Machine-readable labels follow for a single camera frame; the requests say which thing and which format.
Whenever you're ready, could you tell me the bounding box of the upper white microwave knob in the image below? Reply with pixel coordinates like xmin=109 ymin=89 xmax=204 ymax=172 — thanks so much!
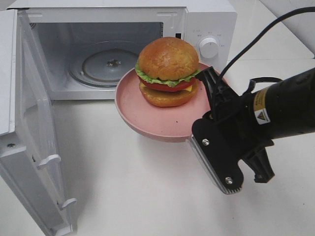
xmin=199 ymin=36 xmax=219 ymax=59

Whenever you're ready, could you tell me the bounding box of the white microwave door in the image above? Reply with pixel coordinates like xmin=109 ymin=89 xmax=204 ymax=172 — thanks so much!
xmin=0 ymin=9 xmax=77 ymax=236

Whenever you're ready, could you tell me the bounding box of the white microwave oven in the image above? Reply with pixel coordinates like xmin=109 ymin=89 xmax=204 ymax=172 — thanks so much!
xmin=6 ymin=0 xmax=237 ymax=100

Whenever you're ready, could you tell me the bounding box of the burger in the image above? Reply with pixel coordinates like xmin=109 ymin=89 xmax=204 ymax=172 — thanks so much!
xmin=134 ymin=37 xmax=200 ymax=107

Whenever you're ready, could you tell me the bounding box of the glass turntable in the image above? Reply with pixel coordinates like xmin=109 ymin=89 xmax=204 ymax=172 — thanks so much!
xmin=68 ymin=40 xmax=144 ymax=88

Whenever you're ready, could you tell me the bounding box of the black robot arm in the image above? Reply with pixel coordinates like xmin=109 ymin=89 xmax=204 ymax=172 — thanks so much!
xmin=192 ymin=67 xmax=315 ymax=190

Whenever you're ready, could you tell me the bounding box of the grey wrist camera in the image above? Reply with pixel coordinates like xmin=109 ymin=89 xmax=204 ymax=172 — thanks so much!
xmin=189 ymin=118 xmax=244 ymax=195

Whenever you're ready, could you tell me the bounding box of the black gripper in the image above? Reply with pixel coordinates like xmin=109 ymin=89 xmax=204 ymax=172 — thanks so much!
xmin=196 ymin=66 xmax=275 ymax=183

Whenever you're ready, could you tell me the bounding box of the black cable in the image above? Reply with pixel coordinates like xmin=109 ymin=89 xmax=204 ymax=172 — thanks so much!
xmin=211 ymin=6 xmax=315 ymax=123

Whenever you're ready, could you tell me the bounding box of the pink plate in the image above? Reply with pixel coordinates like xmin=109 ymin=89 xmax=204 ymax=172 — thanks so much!
xmin=115 ymin=68 xmax=210 ymax=143

